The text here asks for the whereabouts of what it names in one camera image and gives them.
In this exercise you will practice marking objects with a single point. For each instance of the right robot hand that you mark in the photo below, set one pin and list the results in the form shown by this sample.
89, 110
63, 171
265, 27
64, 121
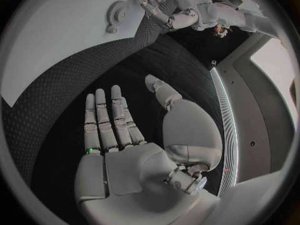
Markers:
131, 168

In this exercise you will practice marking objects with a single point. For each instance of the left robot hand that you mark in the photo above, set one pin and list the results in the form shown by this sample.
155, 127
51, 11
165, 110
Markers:
180, 18

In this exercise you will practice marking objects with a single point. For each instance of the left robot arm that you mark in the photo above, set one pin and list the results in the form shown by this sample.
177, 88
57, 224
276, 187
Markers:
234, 15

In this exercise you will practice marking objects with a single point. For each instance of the white task board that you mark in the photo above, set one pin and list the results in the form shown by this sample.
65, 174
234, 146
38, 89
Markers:
58, 41

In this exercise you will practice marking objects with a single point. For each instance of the large gear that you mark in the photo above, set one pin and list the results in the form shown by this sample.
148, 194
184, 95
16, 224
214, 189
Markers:
118, 13

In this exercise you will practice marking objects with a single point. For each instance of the small gear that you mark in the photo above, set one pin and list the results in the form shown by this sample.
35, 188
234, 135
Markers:
111, 29

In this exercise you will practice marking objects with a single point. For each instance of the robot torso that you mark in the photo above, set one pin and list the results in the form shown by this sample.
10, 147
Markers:
257, 116

